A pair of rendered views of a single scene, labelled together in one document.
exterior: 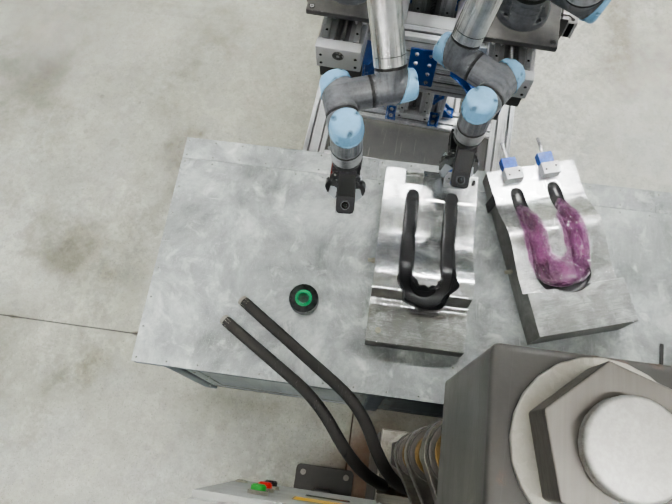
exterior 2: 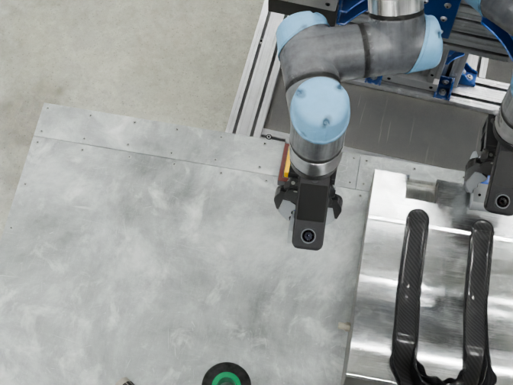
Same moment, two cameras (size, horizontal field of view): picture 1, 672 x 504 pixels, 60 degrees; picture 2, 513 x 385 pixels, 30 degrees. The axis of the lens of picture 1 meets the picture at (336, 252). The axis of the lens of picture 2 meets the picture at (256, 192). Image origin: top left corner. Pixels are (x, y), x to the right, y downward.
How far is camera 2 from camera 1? 0.09 m
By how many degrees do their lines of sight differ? 5
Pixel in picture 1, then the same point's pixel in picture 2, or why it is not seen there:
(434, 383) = not seen: outside the picture
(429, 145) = (436, 129)
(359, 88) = (343, 45)
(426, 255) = (439, 324)
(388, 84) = (392, 41)
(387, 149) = (366, 132)
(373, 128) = not seen: hidden behind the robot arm
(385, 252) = (369, 315)
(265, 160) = (171, 147)
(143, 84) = not seen: outside the picture
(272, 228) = (178, 263)
